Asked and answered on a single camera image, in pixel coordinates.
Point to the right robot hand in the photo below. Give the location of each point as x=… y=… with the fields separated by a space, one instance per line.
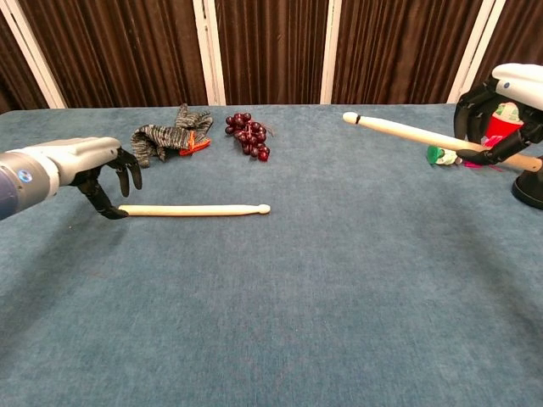
x=522 y=80

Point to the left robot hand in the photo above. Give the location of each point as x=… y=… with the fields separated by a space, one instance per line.
x=85 y=157

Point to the plain wooden drumstick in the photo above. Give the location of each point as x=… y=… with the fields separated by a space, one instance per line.
x=191 y=210

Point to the brown curtain panel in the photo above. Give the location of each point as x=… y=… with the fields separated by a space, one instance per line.
x=127 y=51
x=522 y=34
x=12 y=76
x=271 y=51
x=394 y=51

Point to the red tape roll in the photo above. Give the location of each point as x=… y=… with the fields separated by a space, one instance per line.
x=500 y=124

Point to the grey striped knit glove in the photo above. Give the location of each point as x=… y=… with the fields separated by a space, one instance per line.
x=169 y=135

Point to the black dome object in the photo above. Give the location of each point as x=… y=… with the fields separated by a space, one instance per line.
x=530 y=191

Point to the feather shuttlecock with green cap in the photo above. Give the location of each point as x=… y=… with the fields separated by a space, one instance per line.
x=434 y=154

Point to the dark red grape bunch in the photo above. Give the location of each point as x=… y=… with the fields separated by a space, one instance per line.
x=250 y=135

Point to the blue table cloth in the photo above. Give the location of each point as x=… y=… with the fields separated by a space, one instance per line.
x=271 y=297

